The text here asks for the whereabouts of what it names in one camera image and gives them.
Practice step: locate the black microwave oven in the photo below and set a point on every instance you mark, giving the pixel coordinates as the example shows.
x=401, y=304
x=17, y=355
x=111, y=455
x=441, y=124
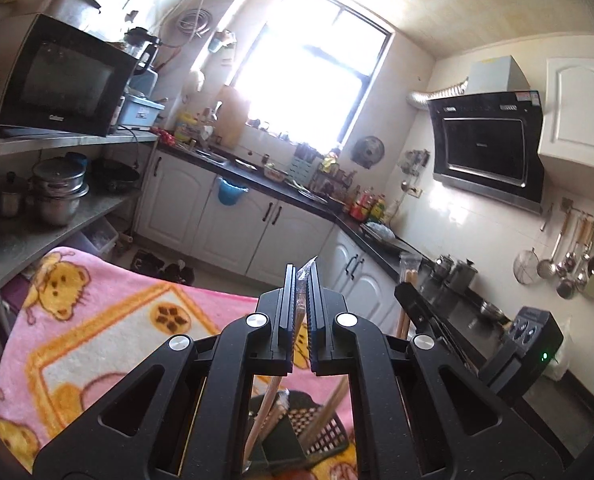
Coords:
x=67, y=80

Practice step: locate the group of condiment bottles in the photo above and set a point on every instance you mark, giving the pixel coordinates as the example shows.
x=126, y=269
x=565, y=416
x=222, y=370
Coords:
x=367, y=205

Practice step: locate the hanging steel cooking utensils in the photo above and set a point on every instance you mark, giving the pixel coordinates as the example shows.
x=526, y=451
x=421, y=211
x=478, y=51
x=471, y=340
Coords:
x=589, y=270

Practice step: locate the blue plastic dish box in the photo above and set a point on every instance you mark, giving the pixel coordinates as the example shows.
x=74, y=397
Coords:
x=141, y=111

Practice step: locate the silver exhaust duct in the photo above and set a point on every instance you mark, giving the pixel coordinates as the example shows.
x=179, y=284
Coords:
x=439, y=94

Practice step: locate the black blender jug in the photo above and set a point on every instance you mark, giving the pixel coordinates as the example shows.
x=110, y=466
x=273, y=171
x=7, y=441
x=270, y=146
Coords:
x=142, y=47

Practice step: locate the round dark wall fan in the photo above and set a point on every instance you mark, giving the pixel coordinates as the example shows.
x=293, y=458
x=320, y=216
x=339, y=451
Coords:
x=368, y=151

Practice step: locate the blue hanging bin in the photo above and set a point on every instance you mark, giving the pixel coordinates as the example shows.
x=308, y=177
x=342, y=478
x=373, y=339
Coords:
x=232, y=192

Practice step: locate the beige cutting board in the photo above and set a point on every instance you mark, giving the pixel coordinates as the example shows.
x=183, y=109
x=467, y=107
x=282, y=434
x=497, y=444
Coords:
x=233, y=117

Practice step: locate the steel ladle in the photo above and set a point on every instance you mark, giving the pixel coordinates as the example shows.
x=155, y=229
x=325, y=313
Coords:
x=546, y=267

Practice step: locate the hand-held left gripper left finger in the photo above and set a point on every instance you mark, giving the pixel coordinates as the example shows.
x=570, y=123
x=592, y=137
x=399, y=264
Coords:
x=290, y=310

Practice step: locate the chopstick pair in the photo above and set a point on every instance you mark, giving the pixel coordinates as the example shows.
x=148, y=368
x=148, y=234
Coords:
x=302, y=305
x=327, y=410
x=402, y=324

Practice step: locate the black range hood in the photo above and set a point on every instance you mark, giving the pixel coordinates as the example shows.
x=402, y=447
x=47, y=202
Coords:
x=482, y=145

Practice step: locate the clear plastic storage box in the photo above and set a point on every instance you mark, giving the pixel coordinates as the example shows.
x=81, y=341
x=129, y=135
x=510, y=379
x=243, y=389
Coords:
x=99, y=237

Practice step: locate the black kitchen countertop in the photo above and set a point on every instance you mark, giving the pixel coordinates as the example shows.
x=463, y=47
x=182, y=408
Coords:
x=357, y=232

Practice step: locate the dark wok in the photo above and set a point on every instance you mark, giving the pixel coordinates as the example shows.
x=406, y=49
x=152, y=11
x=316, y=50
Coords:
x=117, y=177

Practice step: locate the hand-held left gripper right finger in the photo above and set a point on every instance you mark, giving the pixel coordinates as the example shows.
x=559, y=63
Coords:
x=317, y=310

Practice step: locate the steel bowl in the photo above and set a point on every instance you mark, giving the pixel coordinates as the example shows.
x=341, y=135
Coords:
x=494, y=311

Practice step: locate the green knife block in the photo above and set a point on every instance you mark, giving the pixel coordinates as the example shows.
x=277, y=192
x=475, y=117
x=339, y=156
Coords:
x=303, y=167

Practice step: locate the pink printed blanket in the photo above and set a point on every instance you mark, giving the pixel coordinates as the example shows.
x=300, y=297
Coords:
x=102, y=340

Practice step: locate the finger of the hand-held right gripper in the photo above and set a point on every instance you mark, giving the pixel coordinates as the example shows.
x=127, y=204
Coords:
x=442, y=327

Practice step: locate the yellow detergent bottle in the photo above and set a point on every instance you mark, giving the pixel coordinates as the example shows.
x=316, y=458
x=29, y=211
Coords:
x=186, y=127

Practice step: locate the dark slipper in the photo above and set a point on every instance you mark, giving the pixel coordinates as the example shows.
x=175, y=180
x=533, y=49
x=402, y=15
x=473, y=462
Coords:
x=148, y=261
x=181, y=273

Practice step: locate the black mesh utensil basket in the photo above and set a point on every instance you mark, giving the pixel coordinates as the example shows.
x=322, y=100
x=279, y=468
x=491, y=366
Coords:
x=327, y=437

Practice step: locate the metal shelf rack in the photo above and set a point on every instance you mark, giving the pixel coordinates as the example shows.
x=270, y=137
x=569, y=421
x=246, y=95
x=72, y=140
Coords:
x=52, y=232

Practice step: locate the white wall cabinet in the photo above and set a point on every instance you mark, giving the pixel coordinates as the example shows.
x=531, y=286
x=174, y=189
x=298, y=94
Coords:
x=577, y=115

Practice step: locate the white base cabinets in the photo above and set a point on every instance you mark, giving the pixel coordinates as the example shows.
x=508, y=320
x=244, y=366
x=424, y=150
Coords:
x=237, y=230

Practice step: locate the kitchen window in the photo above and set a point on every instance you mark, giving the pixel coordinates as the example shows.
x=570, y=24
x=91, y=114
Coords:
x=307, y=60

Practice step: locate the stack of steel pots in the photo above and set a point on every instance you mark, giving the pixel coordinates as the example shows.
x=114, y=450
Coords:
x=59, y=190

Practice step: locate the small steel pot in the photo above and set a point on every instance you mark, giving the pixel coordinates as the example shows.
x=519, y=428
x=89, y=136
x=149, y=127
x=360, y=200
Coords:
x=9, y=197

